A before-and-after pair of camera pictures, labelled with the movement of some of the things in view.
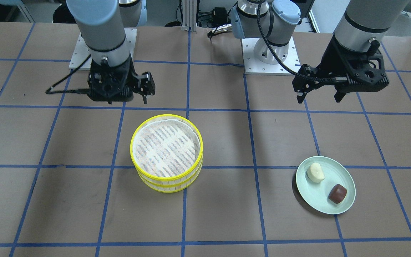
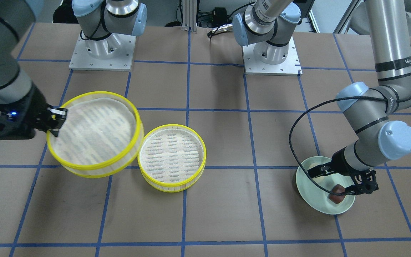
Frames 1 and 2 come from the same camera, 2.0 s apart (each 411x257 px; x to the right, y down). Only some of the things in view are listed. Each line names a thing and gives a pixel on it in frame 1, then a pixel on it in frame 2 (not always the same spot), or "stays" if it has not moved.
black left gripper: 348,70 → 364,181
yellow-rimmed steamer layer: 166,147 → 102,135
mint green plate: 316,193 stays
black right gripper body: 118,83 → 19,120
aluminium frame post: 189,15 stays
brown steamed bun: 337,193 stays
